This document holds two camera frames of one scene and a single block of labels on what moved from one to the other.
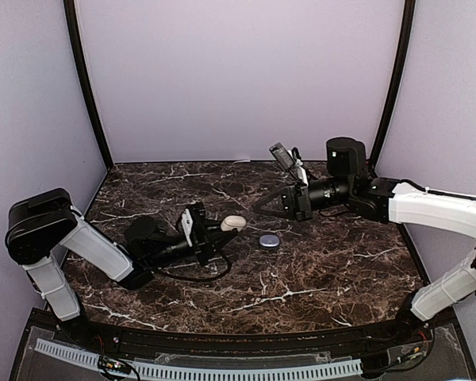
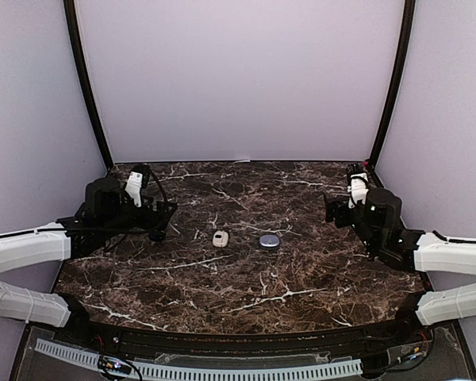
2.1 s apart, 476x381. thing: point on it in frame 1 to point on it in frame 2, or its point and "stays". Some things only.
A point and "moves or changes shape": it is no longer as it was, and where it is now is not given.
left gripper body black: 200,249 to 146,222
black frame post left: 71,13 stays
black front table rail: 109,338 stays
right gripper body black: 301,202 to 338,206
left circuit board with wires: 113,365 stays
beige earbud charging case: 230,222 moves or changes shape
